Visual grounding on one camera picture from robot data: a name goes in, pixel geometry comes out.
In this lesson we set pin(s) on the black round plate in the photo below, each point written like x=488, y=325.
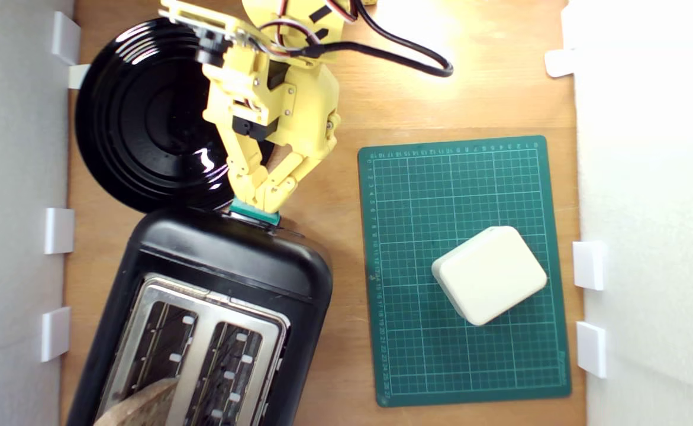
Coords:
x=139, y=118

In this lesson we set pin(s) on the green-taped toaster lever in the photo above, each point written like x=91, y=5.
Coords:
x=254, y=212

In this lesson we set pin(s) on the white rounded block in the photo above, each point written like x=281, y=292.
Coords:
x=488, y=275

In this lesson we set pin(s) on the gripper-mounted camera module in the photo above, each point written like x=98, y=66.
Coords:
x=210, y=41

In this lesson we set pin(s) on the black two-slot toaster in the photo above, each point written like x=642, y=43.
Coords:
x=222, y=260

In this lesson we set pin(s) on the green cutting mat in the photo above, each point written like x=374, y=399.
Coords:
x=435, y=195

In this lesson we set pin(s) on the white wall clip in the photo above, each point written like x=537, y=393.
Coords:
x=65, y=36
x=592, y=349
x=589, y=265
x=559, y=63
x=79, y=77
x=55, y=334
x=59, y=231

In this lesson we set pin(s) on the brown bread slice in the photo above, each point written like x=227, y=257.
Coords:
x=145, y=405

